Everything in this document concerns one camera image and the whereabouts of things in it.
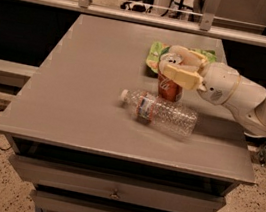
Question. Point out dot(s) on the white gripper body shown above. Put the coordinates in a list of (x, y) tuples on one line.
[(218, 82)]

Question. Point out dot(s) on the green chip bag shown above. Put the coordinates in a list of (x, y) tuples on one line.
[(158, 48)]

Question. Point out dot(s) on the grey drawer cabinet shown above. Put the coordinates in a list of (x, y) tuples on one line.
[(69, 113)]

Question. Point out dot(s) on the clear plastic water bottle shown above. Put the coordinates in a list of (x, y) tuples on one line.
[(147, 108)]

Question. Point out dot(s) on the top grey drawer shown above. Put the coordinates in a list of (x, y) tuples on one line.
[(113, 187)]

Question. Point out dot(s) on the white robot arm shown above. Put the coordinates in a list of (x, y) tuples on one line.
[(247, 104)]

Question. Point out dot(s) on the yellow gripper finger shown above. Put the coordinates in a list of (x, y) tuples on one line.
[(183, 56), (189, 80)]

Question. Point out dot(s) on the red coke can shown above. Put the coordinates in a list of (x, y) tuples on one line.
[(167, 88)]

